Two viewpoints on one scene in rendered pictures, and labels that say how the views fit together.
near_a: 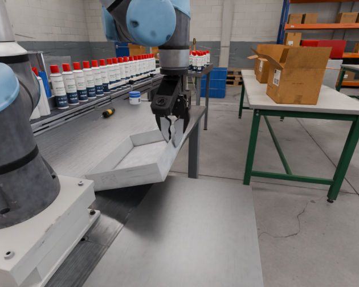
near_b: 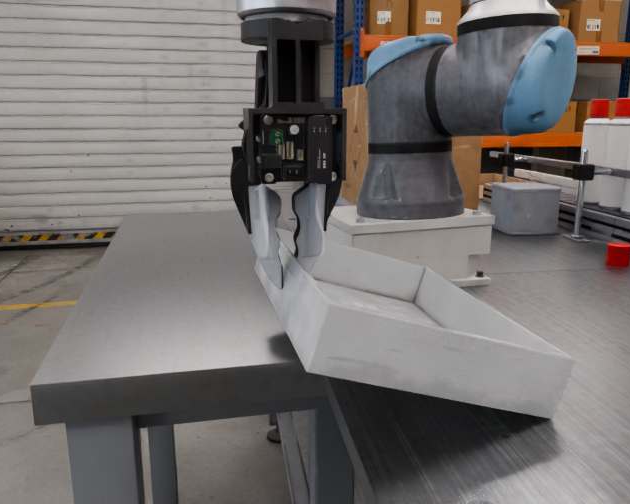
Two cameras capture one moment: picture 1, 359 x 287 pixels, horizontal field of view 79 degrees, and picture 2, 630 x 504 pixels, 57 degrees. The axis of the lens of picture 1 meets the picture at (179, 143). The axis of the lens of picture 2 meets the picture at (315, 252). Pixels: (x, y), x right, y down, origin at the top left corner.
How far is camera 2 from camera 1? 103 cm
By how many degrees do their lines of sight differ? 135
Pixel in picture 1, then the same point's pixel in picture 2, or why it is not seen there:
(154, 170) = not seen: hidden behind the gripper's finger
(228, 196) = (109, 351)
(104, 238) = not seen: hidden behind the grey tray
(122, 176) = (342, 262)
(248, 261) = (94, 300)
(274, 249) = not seen: outside the picture
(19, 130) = (370, 111)
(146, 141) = (492, 386)
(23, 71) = (463, 48)
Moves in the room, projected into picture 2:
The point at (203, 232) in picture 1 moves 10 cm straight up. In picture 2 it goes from (164, 307) to (159, 225)
